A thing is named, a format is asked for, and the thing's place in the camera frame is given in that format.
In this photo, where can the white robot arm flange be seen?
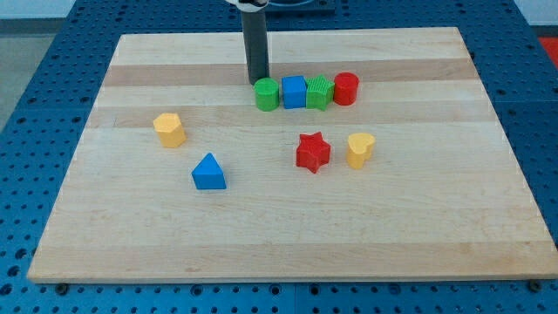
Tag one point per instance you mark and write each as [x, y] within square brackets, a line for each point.
[249, 6]

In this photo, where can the red star block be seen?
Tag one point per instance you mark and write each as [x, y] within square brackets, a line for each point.
[312, 152]

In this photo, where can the green cylinder block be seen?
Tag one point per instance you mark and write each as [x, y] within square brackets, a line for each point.
[266, 94]

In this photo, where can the blue cube block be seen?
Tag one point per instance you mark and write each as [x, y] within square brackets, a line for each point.
[294, 92]

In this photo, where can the blue triangle block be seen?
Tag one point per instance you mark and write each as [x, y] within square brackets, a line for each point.
[208, 174]

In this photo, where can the green star block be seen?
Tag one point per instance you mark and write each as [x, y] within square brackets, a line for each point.
[319, 92]

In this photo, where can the yellow heart block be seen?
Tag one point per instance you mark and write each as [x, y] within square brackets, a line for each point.
[359, 149]

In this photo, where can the light wooden board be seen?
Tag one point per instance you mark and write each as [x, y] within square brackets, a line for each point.
[441, 198]

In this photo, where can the red cylinder block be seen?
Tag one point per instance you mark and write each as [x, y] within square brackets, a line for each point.
[346, 87]

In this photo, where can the yellow hexagon block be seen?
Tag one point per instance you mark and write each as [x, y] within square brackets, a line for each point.
[170, 130]

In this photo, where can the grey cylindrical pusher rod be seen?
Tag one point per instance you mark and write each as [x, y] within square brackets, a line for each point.
[254, 30]

